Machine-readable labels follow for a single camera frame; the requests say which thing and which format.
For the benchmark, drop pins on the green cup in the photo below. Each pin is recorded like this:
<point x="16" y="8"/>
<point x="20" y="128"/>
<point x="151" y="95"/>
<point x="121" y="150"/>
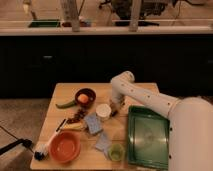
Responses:
<point x="116" y="152"/>

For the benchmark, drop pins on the orange fruit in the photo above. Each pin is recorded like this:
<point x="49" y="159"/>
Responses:
<point x="83" y="98"/>

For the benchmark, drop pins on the yellow corn cob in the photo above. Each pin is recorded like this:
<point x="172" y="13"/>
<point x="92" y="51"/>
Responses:
<point x="75" y="126"/>

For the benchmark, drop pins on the orange bowl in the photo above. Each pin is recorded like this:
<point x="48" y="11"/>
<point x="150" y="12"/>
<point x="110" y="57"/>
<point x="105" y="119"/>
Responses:
<point x="65" y="147"/>

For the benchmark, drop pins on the green chili pepper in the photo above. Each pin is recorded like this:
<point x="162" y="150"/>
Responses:
<point x="66" y="105"/>

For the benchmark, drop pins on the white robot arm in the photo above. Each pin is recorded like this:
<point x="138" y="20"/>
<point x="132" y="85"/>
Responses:
<point x="191" y="120"/>

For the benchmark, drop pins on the white cup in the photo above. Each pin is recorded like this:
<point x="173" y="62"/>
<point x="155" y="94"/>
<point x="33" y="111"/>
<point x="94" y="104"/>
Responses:
<point x="103" y="111"/>

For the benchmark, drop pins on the white dish brush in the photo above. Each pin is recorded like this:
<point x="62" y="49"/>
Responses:
<point x="42" y="151"/>

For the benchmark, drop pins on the dark cabinet counter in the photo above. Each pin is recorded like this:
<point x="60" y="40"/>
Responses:
<point x="33" y="61"/>

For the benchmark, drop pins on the whiteboard eraser block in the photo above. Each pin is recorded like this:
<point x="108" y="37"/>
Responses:
<point x="114" y="109"/>

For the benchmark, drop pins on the blue sponge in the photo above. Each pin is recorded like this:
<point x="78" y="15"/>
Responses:
<point x="93" y="123"/>

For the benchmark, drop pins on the red grape bunch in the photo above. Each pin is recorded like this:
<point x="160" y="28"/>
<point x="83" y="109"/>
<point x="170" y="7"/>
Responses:
<point x="78" y="116"/>

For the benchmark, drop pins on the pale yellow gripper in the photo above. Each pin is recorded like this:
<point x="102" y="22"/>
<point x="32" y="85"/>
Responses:
<point x="117" y="100"/>

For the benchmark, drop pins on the dark brown bowl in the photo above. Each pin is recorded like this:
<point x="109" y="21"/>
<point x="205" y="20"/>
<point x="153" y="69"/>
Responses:
<point x="90" y="93"/>

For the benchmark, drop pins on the green plastic tray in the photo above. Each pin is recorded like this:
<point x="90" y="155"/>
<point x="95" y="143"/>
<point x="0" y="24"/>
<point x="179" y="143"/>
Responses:
<point x="147" y="138"/>

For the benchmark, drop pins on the light blue cloth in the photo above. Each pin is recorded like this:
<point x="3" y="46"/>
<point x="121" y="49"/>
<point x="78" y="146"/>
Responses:
<point x="103" y="142"/>

